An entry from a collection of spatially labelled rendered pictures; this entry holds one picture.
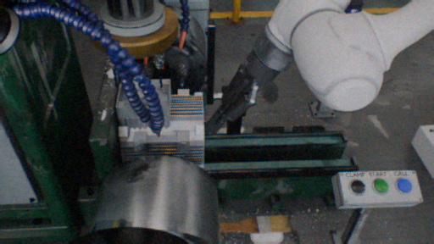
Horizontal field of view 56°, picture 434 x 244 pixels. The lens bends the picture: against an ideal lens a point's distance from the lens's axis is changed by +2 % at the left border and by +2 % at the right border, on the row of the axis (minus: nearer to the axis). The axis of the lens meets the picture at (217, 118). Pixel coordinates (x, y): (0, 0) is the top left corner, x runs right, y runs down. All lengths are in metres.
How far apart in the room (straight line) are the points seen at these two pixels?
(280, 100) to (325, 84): 0.88
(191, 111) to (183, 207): 0.31
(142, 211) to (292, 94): 0.94
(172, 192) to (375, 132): 0.89
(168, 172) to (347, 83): 0.36
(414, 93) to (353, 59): 1.09
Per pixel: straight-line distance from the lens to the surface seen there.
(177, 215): 0.71
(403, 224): 1.24
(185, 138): 0.94
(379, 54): 0.65
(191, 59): 1.15
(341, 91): 0.61
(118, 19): 0.81
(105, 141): 0.86
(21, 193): 0.99
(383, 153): 1.40
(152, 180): 0.75
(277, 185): 1.13
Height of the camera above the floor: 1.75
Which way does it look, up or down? 43 degrees down
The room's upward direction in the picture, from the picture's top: 2 degrees clockwise
